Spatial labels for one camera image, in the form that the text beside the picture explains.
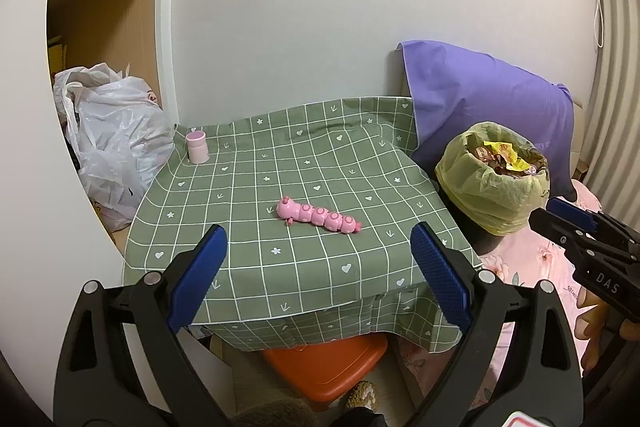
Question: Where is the white plastic bag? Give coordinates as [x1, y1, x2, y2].
[52, 63, 175, 232]

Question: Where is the purple pillow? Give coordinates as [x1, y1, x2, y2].
[398, 40, 577, 202]

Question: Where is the right hand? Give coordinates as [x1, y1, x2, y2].
[574, 287, 611, 374]

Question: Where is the air conditioner cable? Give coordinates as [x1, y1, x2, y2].
[591, 0, 606, 51]

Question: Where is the yellow-bagged trash bin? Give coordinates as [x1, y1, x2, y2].
[435, 121, 551, 256]

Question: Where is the pink floral bedsheet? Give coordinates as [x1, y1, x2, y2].
[394, 178, 609, 408]

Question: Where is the pink caterpillar toy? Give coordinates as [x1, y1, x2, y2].
[276, 196, 362, 234]

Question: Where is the orange plastic stool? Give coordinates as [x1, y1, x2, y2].
[262, 333, 388, 411]

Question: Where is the beige curtain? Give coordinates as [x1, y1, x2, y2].
[580, 0, 639, 229]

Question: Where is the yellow snack wrapper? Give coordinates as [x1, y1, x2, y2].
[483, 141, 532, 172]

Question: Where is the patterned slipper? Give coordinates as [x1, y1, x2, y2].
[344, 381, 378, 412]

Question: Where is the green checked tablecloth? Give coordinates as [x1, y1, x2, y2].
[124, 96, 476, 352]

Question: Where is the pink cylindrical jar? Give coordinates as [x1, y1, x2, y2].
[186, 130, 209, 165]

